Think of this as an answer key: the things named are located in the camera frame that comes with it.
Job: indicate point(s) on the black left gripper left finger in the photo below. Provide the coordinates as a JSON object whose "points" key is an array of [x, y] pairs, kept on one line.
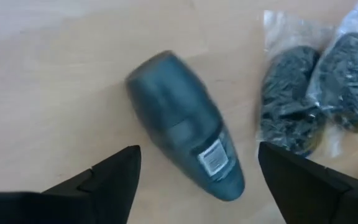
{"points": [[113, 186]]}

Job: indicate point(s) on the grey roll-on deodorant bottle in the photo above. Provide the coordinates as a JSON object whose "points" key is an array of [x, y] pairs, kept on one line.
{"points": [[179, 118]]}

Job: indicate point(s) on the bagged black hair net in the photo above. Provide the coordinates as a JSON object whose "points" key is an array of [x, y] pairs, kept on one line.
{"points": [[346, 81], [287, 102]]}

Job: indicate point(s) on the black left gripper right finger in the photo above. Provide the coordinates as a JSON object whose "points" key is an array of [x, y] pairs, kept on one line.
{"points": [[297, 186]]}

